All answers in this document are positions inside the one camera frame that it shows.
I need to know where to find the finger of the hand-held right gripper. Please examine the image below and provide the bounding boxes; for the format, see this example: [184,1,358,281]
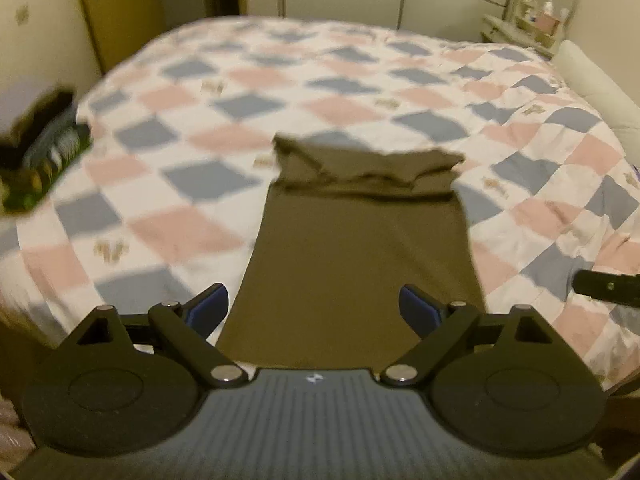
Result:
[572,269,640,306]

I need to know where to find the checkered pink blue quilt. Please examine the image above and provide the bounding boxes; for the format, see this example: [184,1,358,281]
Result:
[0,15,640,393]

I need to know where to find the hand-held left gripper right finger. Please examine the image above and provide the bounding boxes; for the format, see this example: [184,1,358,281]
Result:
[380,284,576,387]

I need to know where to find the white vanity shelf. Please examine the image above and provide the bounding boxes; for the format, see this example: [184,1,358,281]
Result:
[481,0,566,58]

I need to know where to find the pink box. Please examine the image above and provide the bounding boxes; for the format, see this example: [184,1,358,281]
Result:
[534,12,562,36]

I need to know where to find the olive green garment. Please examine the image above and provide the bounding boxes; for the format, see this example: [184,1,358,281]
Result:
[215,132,488,368]

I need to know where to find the white pillow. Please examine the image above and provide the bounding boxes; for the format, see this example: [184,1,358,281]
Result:
[552,40,640,171]

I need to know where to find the stack of folded clothes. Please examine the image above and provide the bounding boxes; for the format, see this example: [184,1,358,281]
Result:
[0,87,93,218]

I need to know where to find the wooden door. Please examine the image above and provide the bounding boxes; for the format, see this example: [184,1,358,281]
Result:
[75,0,166,73]

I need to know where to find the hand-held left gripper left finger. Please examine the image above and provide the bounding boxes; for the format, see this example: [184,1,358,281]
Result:
[52,284,247,388]

